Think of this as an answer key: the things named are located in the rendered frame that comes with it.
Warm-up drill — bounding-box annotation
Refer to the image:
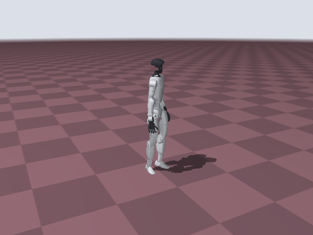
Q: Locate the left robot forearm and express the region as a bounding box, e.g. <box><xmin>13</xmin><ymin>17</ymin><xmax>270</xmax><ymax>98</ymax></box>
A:
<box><xmin>160</xmin><ymin>97</ymin><xmax>165</xmax><ymax>110</ymax></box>

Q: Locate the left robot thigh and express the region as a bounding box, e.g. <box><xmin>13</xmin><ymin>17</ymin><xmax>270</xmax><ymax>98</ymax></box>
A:
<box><xmin>157</xmin><ymin>110</ymin><xmax>168</xmax><ymax>143</ymax></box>

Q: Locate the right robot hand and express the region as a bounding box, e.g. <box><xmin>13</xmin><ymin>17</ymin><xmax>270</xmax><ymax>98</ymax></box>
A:
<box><xmin>148</xmin><ymin>117</ymin><xmax>158</xmax><ymax>133</ymax></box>

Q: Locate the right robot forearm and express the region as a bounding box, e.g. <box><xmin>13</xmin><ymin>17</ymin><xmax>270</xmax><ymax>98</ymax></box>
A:
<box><xmin>147</xmin><ymin>99</ymin><xmax>154</xmax><ymax>121</ymax></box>

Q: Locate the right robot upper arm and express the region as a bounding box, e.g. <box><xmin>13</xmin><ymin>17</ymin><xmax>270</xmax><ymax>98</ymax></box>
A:
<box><xmin>148</xmin><ymin>79</ymin><xmax>157</xmax><ymax>104</ymax></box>

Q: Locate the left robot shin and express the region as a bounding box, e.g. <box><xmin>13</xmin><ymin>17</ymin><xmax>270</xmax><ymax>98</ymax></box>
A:
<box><xmin>156</xmin><ymin>138</ymin><xmax>166</xmax><ymax>163</ymax></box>

